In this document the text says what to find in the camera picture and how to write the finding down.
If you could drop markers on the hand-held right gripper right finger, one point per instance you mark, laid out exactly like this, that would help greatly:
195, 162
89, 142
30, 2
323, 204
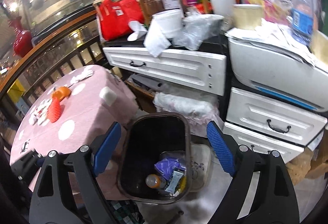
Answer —
221, 149

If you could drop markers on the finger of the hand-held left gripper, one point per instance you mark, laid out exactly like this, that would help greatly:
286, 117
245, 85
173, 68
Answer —
28, 165

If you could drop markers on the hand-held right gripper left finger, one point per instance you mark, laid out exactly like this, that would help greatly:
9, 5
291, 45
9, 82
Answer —
107, 148

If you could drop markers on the black trash bin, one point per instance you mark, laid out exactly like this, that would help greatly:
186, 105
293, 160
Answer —
153, 136

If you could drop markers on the white tissues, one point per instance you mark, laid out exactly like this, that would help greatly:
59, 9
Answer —
39, 113

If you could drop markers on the orange drink bottle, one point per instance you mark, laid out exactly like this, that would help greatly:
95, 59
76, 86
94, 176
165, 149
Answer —
153, 181

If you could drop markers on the purple plastic bag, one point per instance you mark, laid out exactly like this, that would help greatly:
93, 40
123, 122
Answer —
167, 167

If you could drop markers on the blue white sachet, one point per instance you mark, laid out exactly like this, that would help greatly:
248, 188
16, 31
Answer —
174, 181

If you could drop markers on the orange foam fruit net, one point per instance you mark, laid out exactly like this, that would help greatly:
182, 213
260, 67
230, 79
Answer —
55, 111

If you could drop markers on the orange peel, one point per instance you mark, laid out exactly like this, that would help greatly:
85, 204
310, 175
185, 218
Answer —
61, 93

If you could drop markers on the white tissue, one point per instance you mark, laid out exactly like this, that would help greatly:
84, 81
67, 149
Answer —
80, 77

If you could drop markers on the clear plastic box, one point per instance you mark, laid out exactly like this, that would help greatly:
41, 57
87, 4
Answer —
201, 167

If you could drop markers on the round table pink polka-dot cloth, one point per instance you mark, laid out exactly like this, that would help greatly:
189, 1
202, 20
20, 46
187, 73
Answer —
84, 111

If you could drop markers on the white plastic bag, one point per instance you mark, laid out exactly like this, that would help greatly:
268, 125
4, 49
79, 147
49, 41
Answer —
182, 106

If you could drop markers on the green checkered cloth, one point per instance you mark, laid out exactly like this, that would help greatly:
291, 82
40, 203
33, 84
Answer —
125, 213

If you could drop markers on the white printer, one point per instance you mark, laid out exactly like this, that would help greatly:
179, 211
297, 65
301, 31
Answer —
264, 67

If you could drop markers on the white dresser drawer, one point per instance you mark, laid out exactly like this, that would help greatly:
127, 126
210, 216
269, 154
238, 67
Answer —
174, 67

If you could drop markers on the white paper towel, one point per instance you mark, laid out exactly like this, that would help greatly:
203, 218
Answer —
156, 42

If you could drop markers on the white plastic scoop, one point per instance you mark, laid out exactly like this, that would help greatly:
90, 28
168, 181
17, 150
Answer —
137, 31

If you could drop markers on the clear plastic bag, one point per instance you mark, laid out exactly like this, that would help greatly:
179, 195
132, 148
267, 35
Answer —
197, 31

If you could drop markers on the red ceramic vase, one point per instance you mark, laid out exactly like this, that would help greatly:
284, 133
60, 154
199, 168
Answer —
23, 43

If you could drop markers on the wooden top black railing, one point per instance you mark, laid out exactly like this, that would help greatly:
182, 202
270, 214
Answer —
51, 36

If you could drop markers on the pile of papers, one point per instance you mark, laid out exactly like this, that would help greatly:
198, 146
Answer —
271, 34

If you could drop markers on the red tote bag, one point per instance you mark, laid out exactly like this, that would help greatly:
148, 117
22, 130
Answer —
115, 21

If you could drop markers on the cream lidded container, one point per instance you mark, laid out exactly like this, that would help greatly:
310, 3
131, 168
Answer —
247, 17

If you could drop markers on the white round tub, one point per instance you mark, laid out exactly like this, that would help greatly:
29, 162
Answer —
170, 21

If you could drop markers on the cream tape roll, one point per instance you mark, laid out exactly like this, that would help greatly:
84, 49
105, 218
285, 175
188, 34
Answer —
320, 44

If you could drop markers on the pink orange snack bag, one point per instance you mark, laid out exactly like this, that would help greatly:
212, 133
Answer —
274, 6

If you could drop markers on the glass display case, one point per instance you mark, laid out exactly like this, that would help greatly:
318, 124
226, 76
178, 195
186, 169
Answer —
61, 1

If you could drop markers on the blue label water bottle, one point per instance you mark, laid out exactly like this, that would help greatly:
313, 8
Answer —
302, 13

